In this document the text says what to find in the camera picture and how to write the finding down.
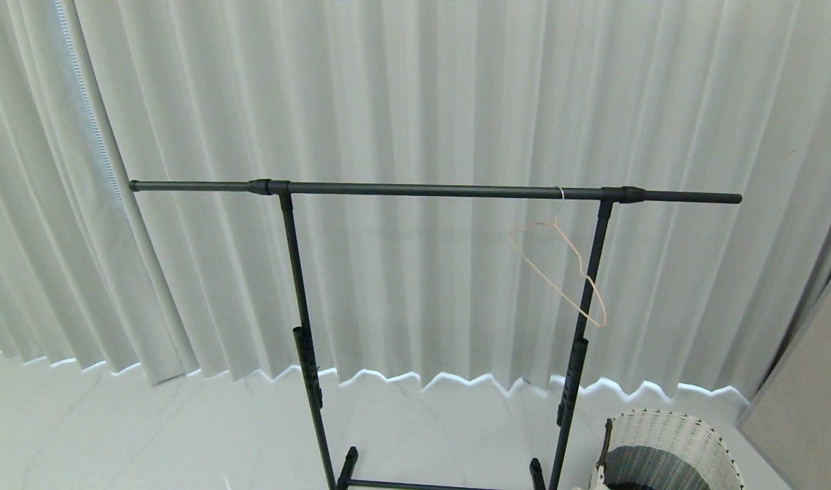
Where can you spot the black clothes rack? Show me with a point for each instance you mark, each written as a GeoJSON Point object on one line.
{"type": "Point", "coordinates": [422, 190]}

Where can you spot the pink clothes hanger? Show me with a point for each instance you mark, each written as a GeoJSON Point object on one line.
{"type": "Point", "coordinates": [551, 280]}

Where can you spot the white laundry basket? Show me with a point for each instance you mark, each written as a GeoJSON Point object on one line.
{"type": "Point", "coordinates": [674, 435]}

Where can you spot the white curtain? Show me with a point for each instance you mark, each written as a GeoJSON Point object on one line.
{"type": "Point", "coordinates": [415, 102]}

